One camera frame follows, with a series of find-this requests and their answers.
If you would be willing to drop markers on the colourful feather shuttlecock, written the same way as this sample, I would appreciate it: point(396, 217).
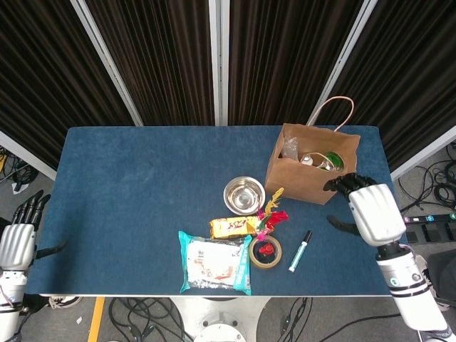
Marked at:
point(276, 218)

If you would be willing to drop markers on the brown paper shopping bag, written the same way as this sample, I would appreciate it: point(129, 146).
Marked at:
point(299, 181)

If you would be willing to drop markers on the gold biscuit pack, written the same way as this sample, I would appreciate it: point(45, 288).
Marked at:
point(231, 228)

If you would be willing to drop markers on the white partition frame post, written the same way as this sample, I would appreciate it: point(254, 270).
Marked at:
point(340, 64)
point(25, 156)
point(424, 155)
point(218, 64)
point(108, 67)

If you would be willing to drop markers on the green white marker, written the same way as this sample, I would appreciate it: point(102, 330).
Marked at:
point(298, 254)

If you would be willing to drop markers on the person's dark trouser leg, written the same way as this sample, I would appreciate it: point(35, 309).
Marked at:
point(445, 270)

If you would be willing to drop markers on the dark pleated curtain panel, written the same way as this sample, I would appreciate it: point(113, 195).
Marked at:
point(160, 53)
point(409, 71)
point(42, 71)
point(278, 53)

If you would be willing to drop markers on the white and black sneaker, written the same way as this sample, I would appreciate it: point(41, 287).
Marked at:
point(64, 302)

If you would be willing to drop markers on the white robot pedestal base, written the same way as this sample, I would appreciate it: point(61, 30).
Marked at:
point(221, 320)

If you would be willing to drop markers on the left silver and black robot hand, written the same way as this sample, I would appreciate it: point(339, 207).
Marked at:
point(18, 246)

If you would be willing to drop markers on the teal instant noodle packet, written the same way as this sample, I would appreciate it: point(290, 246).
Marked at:
point(213, 263)

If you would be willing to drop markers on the small white and green bottle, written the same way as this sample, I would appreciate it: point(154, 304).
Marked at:
point(306, 159)

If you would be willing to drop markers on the stainless steel bowl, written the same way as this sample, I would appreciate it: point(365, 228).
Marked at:
point(244, 196)

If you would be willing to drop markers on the black bottle with red cap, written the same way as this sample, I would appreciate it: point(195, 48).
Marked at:
point(266, 250)

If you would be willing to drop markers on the brown tape roll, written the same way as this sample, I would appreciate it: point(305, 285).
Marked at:
point(254, 261)

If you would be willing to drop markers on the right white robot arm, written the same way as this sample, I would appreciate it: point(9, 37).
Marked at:
point(409, 288)

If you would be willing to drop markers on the white paper scrap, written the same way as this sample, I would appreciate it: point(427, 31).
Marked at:
point(19, 189)

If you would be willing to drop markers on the green toy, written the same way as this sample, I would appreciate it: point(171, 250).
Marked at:
point(335, 158)

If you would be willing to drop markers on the right silver and black robot hand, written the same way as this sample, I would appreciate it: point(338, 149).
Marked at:
point(377, 213)

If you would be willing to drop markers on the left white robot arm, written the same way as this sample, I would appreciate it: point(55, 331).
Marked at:
point(10, 288)

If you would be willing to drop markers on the blue velvet tablecloth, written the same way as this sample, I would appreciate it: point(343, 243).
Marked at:
point(124, 196)

